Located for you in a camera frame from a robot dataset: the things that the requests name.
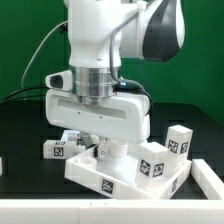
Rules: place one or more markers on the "white front fence bar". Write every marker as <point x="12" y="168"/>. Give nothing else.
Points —
<point x="111" y="211"/>

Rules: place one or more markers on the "white left fence piece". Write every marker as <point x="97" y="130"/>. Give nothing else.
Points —
<point x="0" y="166"/>

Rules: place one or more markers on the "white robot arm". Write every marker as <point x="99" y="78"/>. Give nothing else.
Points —
<point x="91" y="96"/>

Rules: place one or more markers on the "white square table top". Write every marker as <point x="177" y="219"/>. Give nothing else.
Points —
<point x="114" y="177"/>

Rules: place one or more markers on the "white fence bar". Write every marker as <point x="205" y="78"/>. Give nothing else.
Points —
<point x="111" y="211"/>
<point x="208" y="181"/>

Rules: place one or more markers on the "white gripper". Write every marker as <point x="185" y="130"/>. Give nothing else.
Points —
<point x="122" y="117"/>

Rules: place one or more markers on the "white right fence bar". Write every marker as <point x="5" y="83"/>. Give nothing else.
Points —
<point x="208" y="181"/>

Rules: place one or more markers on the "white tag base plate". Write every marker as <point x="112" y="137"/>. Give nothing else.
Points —
<point x="65" y="134"/>

